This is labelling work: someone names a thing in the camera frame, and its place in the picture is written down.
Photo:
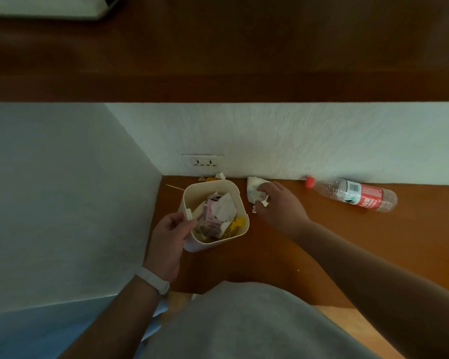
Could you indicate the white wristband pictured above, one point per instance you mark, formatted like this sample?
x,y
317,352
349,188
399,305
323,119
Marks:
x,y
153,280

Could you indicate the person's right hand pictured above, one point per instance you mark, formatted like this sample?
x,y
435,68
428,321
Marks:
x,y
284,213

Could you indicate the brown wooden desk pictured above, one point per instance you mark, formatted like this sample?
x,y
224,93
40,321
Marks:
x,y
224,59

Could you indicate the thin wooden stick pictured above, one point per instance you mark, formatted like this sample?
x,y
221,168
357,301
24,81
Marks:
x,y
175,187

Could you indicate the person's right thumb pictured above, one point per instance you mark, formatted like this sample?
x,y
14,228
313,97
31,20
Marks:
x,y
263,210

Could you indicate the yellow plastic piece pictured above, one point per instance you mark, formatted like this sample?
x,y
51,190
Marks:
x,y
238,222

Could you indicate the white tissue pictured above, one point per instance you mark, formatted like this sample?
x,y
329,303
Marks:
x,y
253,186

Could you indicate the clear plastic bottle red label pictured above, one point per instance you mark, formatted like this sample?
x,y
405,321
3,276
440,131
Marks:
x,y
355,195

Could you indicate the person's grey shirt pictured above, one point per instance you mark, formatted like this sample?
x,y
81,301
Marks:
x,y
254,325

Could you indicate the person's left forearm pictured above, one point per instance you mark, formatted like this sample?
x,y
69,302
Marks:
x,y
116,321

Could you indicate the pink wrapper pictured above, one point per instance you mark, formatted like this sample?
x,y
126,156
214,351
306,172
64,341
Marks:
x,y
208,222

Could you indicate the person's right forearm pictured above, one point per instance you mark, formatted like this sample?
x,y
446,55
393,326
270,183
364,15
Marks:
x,y
378,287

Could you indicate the white crumpled paper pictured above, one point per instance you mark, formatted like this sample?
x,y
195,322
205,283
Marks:
x,y
224,208

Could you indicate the white wall socket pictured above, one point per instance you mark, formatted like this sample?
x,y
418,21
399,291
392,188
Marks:
x,y
202,161

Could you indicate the small white trash bin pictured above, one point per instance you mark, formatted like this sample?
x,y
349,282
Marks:
x,y
194,192

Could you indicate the person's left thumb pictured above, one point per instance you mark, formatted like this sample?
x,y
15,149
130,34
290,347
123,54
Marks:
x,y
186,228

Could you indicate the person's left hand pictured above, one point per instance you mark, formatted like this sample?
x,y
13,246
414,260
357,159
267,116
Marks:
x,y
164,250

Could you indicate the white object on desk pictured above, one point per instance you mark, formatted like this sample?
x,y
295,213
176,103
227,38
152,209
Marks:
x,y
45,5

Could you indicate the white crumpled paper scrap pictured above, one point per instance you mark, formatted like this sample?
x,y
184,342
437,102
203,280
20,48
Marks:
x,y
220,176

